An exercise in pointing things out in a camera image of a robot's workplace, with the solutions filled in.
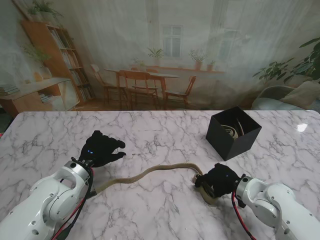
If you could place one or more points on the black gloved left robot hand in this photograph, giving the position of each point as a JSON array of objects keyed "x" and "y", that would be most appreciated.
[{"x": 101, "y": 151}]

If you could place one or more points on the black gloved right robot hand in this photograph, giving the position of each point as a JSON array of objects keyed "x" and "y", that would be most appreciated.
[{"x": 221, "y": 181}]

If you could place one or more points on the black storage box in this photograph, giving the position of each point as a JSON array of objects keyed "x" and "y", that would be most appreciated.
[{"x": 232, "y": 147}]

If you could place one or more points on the beige woven belt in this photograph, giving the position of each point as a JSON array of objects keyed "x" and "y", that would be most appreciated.
[
  {"x": 231, "y": 131},
  {"x": 150, "y": 171}
]

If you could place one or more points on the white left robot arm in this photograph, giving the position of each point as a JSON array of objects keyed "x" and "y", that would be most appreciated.
[{"x": 45, "y": 202}]

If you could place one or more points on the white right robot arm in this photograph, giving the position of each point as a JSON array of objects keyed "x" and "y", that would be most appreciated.
[{"x": 272, "y": 207}]

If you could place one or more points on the printed room scene backdrop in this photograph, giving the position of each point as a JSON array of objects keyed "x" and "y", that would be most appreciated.
[{"x": 160, "y": 37}]

